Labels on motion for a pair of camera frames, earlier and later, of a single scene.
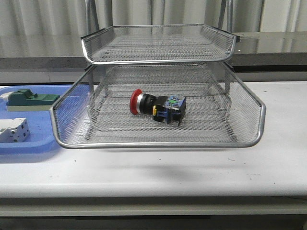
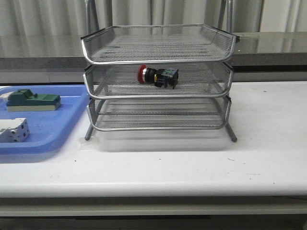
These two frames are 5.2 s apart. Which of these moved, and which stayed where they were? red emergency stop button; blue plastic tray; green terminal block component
Moved: red emergency stop button
Stayed: green terminal block component; blue plastic tray
